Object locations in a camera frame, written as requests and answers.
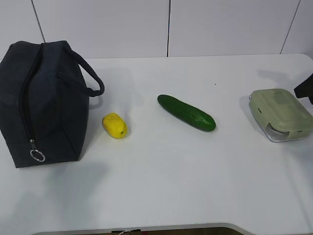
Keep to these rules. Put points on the green cucumber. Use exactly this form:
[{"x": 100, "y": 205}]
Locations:
[{"x": 187, "y": 113}]

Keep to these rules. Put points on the glass container with green lid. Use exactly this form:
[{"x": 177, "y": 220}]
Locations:
[{"x": 280, "y": 115}]

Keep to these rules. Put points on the yellow toy lemon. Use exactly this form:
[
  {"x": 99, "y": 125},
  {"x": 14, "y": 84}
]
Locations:
[{"x": 115, "y": 126}]

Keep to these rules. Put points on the dark navy fabric lunch bag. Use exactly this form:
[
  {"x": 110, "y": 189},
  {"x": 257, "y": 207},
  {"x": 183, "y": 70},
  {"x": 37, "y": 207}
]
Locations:
[{"x": 44, "y": 102}]

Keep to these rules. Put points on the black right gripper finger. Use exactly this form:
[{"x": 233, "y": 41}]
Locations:
[{"x": 305, "y": 89}]

